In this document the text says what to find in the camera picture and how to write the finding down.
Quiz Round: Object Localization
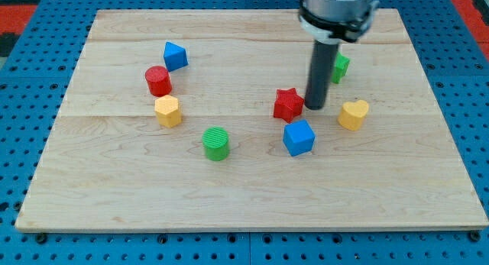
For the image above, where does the red star block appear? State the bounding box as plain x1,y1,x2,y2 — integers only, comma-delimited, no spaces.
273,88,304,123

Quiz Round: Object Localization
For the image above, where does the green star block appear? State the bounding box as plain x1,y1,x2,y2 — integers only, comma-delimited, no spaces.
331,52,350,84

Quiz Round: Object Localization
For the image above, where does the green cylinder block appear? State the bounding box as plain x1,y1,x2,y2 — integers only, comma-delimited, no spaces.
202,127,230,161

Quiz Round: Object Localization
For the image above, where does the blue cube block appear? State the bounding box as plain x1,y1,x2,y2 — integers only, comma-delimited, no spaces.
283,120,316,157

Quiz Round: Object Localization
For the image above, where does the light wooden board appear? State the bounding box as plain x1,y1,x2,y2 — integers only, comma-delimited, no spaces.
15,9,488,233

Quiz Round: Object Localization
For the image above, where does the yellow hexagon block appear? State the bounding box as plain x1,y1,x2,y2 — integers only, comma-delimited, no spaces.
154,95,182,128

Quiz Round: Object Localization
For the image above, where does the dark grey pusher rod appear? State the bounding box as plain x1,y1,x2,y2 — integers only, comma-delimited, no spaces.
304,40,339,110

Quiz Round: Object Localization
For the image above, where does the blue triangle block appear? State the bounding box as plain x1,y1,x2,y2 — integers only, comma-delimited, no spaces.
164,42,188,72

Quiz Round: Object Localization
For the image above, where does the red cylinder block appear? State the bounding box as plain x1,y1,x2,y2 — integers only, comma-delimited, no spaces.
144,66,173,97

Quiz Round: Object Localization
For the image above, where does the yellow heart block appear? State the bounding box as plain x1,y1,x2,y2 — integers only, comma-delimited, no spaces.
337,100,370,131

